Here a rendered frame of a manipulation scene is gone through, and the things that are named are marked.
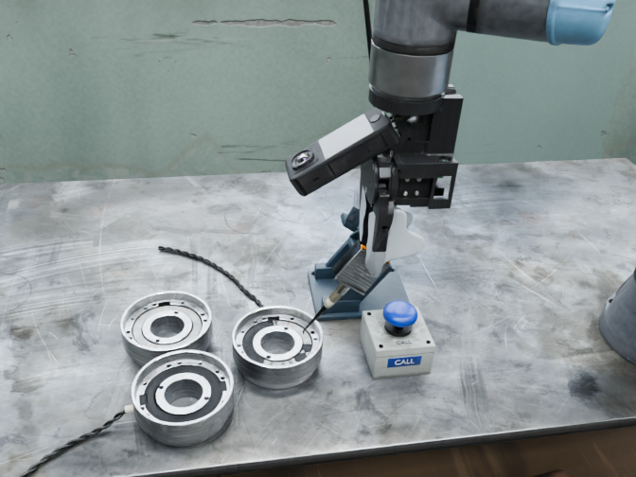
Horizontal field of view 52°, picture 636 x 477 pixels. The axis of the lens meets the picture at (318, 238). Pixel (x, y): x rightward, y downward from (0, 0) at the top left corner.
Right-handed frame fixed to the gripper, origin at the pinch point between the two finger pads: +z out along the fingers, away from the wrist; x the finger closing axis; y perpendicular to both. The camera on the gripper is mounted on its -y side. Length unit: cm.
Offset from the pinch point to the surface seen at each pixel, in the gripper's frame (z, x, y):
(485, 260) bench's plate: 13.1, 16.3, 22.2
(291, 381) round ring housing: 11.4, -6.7, -8.9
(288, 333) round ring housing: 10.2, -0.2, -8.6
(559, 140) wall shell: 66, 165, 117
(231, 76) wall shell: 37, 159, -13
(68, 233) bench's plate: 12.9, 27.2, -38.9
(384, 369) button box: 11.6, -5.5, 2.1
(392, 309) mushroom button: 5.7, -2.1, 3.1
